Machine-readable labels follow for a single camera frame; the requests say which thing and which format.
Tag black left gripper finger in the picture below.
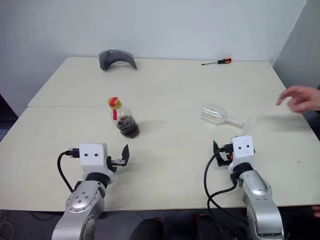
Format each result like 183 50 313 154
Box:
120 144 130 167

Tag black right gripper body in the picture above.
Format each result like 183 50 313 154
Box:
225 151 235 167

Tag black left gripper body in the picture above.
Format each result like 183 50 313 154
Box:
106 156 126 173

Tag plastic bottle with dark contents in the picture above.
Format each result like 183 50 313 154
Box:
111 104 140 139

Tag yellow bottle cap red tape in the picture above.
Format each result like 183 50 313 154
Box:
107 96 123 110

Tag clear plastic wine glass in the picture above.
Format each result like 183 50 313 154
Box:
199 101 252 131

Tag dark rounded shape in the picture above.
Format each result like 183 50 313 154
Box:
127 216 164 240

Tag grey baseball cap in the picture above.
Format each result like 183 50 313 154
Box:
98 49 138 73

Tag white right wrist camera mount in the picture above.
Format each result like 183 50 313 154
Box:
228 134 256 172

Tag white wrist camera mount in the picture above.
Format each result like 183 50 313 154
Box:
79 142 116 180
228 134 256 172

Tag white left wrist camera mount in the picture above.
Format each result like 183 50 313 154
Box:
79 142 116 180

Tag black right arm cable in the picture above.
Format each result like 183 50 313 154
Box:
204 143 251 235

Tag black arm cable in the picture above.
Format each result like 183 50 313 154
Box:
57 148 81 194
204 143 251 235

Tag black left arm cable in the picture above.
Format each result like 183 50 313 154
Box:
57 148 81 194

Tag orange black handled screwdriver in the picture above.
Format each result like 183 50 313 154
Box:
201 57 233 67

